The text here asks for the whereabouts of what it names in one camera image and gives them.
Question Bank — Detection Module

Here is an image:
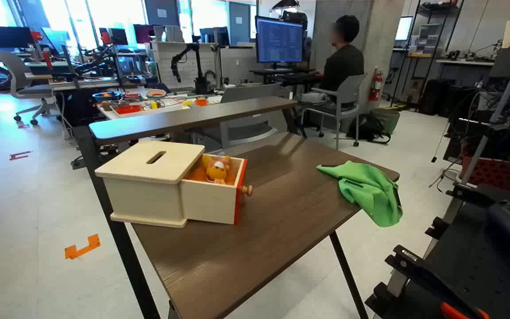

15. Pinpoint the dark monitor on desk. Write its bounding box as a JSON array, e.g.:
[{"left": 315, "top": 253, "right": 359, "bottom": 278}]
[{"left": 0, "top": 25, "right": 34, "bottom": 51}]

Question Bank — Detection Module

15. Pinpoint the red perforated crate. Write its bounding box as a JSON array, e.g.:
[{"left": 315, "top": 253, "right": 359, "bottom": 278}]
[{"left": 460, "top": 154, "right": 510, "bottom": 193}]

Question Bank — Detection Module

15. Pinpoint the grey wheeled office chair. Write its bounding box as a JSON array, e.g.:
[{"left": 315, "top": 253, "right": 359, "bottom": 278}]
[{"left": 0, "top": 51, "right": 64, "bottom": 127}]

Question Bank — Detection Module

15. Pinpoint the green bag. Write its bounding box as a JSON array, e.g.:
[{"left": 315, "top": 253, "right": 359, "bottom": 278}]
[{"left": 372, "top": 104, "right": 404, "bottom": 140}]

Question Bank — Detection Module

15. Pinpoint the white table with colourful toys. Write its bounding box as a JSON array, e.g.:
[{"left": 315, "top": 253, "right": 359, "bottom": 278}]
[{"left": 95, "top": 87, "right": 227, "bottom": 122}]

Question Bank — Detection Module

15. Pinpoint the red fire extinguisher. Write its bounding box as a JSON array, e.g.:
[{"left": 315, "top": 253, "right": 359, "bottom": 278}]
[{"left": 366, "top": 67, "right": 386, "bottom": 106}]

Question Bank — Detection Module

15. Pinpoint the seated person in dark shirt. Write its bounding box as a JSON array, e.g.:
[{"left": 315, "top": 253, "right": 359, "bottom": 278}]
[{"left": 297, "top": 14, "right": 366, "bottom": 135}]

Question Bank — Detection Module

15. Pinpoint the black equipment cart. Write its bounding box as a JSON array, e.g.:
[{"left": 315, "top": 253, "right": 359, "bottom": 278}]
[{"left": 365, "top": 181, "right": 510, "bottom": 319}]

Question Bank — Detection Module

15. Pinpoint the black metal shelf rack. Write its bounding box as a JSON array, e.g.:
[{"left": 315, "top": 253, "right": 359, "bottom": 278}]
[{"left": 389, "top": 0, "right": 467, "bottom": 110}]

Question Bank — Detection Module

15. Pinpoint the black table frame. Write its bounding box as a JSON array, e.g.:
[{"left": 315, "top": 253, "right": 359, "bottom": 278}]
[{"left": 72, "top": 124, "right": 370, "bottom": 319}]

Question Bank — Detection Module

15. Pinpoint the large computer monitor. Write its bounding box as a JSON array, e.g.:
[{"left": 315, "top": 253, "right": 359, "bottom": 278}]
[{"left": 253, "top": 14, "right": 308, "bottom": 67}]

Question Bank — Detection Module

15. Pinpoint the cream wooden box with slot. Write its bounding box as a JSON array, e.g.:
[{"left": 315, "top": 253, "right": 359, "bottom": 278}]
[{"left": 94, "top": 140, "right": 207, "bottom": 230}]

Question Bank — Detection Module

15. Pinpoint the grey metal pole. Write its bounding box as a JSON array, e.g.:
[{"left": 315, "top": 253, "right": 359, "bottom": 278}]
[{"left": 459, "top": 25, "right": 510, "bottom": 184}]

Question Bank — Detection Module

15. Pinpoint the grey long desk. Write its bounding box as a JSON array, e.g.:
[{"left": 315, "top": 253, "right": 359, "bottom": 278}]
[{"left": 87, "top": 96, "right": 299, "bottom": 143}]

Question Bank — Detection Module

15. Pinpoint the wooden drawer with orange front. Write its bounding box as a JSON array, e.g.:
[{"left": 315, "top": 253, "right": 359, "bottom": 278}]
[{"left": 180, "top": 154, "right": 255, "bottom": 227}]

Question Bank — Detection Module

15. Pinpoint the green cloth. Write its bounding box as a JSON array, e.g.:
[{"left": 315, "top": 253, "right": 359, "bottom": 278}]
[{"left": 315, "top": 159, "right": 405, "bottom": 229}]

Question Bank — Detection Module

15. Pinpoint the black backpack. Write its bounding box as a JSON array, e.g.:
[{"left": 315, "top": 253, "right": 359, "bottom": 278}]
[{"left": 347, "top": 112, "right": 388, "bottom": 143}]

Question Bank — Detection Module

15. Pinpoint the orange plush toy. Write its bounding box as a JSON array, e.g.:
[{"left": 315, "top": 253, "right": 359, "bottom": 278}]
[{"left": 200, "top": 154, "right": 237, "bottom": 186}]

